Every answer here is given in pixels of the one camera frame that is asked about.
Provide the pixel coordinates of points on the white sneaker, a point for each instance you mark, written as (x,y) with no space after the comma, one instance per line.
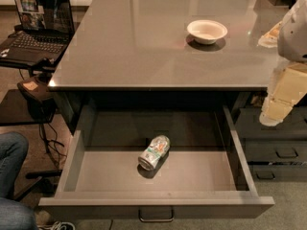
(58,225)

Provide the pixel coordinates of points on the black laptop stand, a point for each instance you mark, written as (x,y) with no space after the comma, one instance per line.
(31,103)

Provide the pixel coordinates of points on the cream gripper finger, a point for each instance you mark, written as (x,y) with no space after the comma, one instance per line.
(269,39)
(288,85)

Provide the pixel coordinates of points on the black laptop computer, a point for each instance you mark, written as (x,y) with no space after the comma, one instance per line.
(46,28)

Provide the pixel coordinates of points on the white paper bowl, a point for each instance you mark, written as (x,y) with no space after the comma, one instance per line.
(206,32)

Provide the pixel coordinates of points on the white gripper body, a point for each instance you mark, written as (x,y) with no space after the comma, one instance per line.
(294,35)

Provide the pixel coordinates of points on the dark side drawer cabinet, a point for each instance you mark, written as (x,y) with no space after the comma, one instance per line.
(273,152)

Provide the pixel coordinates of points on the open grey top drawer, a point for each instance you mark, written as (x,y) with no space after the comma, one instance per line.
(204,175)

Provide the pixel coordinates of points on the person leg in jeans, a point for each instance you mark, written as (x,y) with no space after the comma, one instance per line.
(13,214)

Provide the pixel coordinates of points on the metal drawer handle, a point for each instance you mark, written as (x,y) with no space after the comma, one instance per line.
(156,215)

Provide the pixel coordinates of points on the green white 7up can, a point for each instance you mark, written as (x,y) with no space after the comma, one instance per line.
(155,151)

